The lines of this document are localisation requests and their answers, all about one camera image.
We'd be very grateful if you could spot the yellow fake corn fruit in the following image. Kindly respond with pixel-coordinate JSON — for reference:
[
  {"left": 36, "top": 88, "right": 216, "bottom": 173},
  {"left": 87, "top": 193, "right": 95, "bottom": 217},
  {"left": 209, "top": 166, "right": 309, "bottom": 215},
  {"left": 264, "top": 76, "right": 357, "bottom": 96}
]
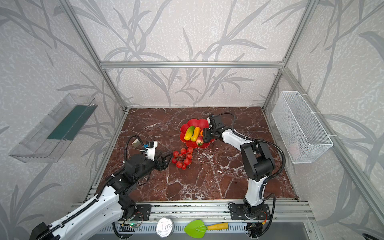
[{"left": 190, "top": 127, "right": 201, "bottom": 142}]

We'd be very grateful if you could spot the red green fake apple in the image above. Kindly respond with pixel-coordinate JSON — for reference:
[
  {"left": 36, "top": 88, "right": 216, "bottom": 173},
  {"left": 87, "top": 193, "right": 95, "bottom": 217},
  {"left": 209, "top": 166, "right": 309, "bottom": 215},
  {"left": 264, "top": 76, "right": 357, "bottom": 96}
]
[{"left": 196, "top": 136, "right": 205, "bottom": 147}]

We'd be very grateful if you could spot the green yellow fake cucumber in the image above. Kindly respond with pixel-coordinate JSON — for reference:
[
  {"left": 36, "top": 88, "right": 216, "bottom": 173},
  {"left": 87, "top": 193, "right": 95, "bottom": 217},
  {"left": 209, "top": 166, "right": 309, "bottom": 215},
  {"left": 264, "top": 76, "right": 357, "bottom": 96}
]
[{"left": 184, "top": 126, "right": 195, "bottom": 141}]

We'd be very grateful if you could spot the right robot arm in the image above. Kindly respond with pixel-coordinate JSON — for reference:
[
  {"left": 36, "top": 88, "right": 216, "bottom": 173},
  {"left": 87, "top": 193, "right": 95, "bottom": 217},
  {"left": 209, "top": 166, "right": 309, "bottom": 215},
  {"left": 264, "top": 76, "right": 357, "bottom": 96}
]
[{"left": 203, "top": 113, "right": 286, "bottom": 216}]

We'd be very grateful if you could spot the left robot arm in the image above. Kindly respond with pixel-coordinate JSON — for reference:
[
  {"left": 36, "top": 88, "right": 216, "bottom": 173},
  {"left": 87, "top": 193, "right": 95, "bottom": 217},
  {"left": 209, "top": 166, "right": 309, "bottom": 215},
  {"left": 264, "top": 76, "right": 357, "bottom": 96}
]
[{"left": 30, "top": 135, "right": 173, "bottom": 240}]

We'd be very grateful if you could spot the red fake cherry tomato bunch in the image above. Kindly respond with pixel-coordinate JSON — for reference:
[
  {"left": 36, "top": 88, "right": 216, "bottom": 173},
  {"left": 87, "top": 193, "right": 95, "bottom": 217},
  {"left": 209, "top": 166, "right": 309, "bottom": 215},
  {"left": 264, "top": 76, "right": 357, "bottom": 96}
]
[{"left": 171, "top": 148, "right": 194, "bottom": 170}]

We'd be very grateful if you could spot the red flower-shaped fruit bowl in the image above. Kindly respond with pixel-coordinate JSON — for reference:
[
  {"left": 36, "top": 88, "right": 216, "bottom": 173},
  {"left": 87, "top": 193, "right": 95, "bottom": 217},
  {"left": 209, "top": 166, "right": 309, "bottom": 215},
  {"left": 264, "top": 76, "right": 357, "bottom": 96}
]
[{"left": 180, "top": 119, "right": 215, "bottom": 149}]

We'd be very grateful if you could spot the grey door stop wedge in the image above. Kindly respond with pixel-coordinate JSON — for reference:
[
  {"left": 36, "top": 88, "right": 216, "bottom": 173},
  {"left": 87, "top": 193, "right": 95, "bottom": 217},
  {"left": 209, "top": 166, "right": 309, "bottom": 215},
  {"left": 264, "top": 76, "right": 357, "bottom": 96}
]
[{"left": 131, "top": 139, "right": 142, "bottom": 149}]

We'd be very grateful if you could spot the green circuit board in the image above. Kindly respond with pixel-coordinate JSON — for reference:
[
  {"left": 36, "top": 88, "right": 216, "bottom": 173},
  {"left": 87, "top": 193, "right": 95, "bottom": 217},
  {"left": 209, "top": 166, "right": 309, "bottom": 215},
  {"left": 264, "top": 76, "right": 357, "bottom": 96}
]
[{"left": 119, "top": 223, "right": 141, "bottom": 232}]

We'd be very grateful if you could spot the silver round tin lid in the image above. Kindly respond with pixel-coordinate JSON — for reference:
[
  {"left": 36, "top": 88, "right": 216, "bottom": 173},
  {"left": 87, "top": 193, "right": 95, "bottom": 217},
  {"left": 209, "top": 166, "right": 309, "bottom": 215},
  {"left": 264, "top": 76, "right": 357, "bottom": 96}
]
[{"left": 156, "top": 218, "right": 174, "bottom": 238}]

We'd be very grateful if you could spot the green yellow toy spatula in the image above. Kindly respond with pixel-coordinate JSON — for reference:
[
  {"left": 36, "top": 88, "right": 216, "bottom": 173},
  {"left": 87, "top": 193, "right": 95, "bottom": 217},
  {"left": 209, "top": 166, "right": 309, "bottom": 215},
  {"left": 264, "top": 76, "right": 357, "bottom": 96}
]
[{"left": 184, "top": 220, "right": 229, "bottom": 239}]

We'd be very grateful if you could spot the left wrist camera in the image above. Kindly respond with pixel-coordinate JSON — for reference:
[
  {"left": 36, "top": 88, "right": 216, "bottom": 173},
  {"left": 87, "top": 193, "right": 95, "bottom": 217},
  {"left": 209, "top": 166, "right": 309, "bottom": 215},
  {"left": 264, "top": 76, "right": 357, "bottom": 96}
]
[{"left": 143, "top": 141, "right": 158, "bottom": 161}]

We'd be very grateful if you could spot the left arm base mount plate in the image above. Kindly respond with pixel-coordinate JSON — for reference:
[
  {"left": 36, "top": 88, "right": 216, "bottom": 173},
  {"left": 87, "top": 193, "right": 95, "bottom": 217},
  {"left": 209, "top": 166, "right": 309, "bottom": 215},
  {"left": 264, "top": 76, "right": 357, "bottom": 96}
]
[{"left": 121, "top": 204, "right": 152, "bottom": 221}]

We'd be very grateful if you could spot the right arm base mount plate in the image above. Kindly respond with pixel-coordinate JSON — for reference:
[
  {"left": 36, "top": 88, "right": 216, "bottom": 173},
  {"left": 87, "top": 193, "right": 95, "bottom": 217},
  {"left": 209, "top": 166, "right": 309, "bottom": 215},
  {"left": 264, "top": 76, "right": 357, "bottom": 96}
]
[{"left": 228, "top": 202, "right": 271, "bottom": 222}]

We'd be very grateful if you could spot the white wire mesh basket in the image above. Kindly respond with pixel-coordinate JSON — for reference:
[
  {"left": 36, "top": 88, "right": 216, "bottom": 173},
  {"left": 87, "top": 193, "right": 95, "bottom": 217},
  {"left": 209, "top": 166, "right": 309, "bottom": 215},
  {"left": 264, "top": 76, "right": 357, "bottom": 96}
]
[{"left": 272, "top": 91, "right": 334, "bottom": 164}]

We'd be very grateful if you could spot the clear acrylic wall shelf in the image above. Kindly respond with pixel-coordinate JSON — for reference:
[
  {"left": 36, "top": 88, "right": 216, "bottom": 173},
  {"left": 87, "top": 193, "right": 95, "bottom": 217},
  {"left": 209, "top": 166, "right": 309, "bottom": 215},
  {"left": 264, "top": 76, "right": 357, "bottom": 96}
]
[{"left": 9, "top": 94, "right": 98, "bottom": 163}]

